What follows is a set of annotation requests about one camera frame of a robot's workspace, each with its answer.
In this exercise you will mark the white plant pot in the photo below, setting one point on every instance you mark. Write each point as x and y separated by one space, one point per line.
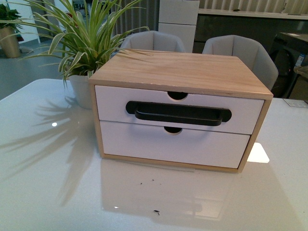
80 85

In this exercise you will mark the green spider plant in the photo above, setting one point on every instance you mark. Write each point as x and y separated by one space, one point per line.
82 43

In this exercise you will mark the right grey chair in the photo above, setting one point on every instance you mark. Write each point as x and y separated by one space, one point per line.
249 51

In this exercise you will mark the wooden two-drawer cabinet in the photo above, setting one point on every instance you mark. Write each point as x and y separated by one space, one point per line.
180 74

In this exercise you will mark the dark washing machine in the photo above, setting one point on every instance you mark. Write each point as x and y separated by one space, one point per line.
288 51

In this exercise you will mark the left grey chair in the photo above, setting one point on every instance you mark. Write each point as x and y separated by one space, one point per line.
153 40

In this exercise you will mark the white cabinet in background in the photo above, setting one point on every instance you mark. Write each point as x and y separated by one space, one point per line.
179 18

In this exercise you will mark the background plant in gold pot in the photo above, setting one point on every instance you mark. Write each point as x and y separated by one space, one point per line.
8 38

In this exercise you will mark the grey chair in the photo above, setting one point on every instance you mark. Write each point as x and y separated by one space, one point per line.
249 51
153 40

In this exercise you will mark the black drawer handle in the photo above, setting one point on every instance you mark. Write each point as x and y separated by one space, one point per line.
176 113

